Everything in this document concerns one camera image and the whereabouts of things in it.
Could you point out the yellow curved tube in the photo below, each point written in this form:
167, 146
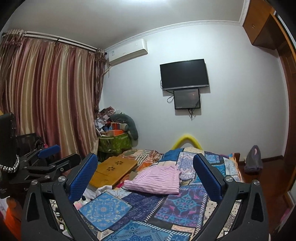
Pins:
186, 138

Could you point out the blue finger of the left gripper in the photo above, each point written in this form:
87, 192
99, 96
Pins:
50, 151
66, 164

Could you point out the wooden lap desk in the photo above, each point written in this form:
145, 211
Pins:
111, 171

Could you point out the pink white striped pants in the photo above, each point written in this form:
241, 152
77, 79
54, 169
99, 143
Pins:
156, 180

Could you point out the pump bottle black top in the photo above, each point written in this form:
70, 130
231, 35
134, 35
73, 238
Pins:
84, 200

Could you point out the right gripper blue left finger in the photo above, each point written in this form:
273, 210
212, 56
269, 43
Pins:
38, 219

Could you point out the brown wooden wardrobe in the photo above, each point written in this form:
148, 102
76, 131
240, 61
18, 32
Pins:
272, 120

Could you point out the grey backpack on floor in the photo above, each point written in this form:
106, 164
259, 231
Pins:
253, 161

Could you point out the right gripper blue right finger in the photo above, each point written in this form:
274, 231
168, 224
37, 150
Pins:
251, 220

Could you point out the grey green plush pillow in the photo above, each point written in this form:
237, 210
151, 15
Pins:
125, 119

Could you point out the blue patchwork bed quilt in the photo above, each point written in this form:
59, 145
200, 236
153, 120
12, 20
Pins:
121, 214

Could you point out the black wall television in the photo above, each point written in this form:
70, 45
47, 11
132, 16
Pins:
184, 74

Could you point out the small wall monitor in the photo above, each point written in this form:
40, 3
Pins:
187, 99

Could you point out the striped brown pink curtain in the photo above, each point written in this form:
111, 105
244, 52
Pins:
53, 89

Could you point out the orange bucket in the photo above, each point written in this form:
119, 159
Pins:
13, 222

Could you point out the green storage box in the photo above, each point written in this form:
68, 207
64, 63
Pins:
115, 145

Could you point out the white air conditioner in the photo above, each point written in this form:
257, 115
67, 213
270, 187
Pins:
121, 53

